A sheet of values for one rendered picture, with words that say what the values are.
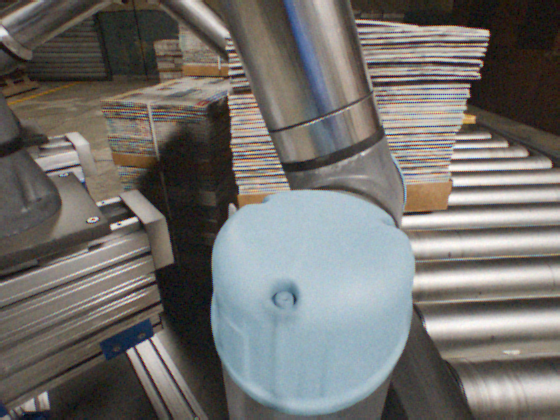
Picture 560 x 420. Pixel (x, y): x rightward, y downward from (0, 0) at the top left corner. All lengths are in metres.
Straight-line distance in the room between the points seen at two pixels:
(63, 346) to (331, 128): 0.54
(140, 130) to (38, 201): 0.73
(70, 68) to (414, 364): 8.90
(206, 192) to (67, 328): 0.70
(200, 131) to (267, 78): 0.89
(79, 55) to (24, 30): 7.80
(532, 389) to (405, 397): 0.10
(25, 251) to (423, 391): 0.42
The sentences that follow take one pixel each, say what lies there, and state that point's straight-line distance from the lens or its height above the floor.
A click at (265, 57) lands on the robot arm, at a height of 1.02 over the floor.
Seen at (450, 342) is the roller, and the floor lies 0.78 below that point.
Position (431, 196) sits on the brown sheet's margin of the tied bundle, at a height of 0.83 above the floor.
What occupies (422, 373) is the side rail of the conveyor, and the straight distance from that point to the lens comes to 0.30.
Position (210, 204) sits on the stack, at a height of 0.49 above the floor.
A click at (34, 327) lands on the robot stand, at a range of 0.59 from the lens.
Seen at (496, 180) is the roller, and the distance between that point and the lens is 0.72.
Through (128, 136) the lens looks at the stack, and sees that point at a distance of 1.24.
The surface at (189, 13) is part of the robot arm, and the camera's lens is 0.86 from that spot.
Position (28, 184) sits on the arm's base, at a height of 0.86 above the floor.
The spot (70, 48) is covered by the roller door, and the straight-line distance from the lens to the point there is 8.92.
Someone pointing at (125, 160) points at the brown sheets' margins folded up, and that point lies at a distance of 1.28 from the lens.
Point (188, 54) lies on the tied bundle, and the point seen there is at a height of 0.92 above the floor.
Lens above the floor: 1.03
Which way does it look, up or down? 29 degrees down
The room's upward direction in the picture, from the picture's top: straight up
